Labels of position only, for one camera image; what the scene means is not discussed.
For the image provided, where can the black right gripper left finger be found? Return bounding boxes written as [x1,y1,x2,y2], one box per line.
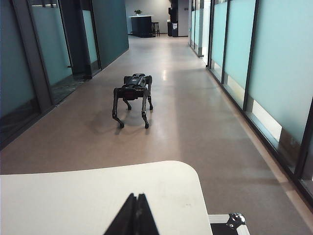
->
[104,193,138,235]

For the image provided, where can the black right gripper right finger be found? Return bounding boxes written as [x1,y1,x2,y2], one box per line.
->
[136,193,160,235]

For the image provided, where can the black quadruped robot dog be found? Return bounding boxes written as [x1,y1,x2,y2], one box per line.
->
[112,72,154,129]

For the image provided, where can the black aluminium-edged flight case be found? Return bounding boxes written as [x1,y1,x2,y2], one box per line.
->
[207,212,249,235]

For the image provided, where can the dark wooden bar stool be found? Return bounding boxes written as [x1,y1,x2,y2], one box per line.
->
[151,22,161,38]

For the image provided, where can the black cabinet with white label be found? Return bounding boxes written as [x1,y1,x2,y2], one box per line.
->
[167,21,179,38]

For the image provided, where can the dark counter with white top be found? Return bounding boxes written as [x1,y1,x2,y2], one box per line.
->
[129,15,154,38]

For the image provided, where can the black tall machine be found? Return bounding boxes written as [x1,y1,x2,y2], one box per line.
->
[168,6,179,23]

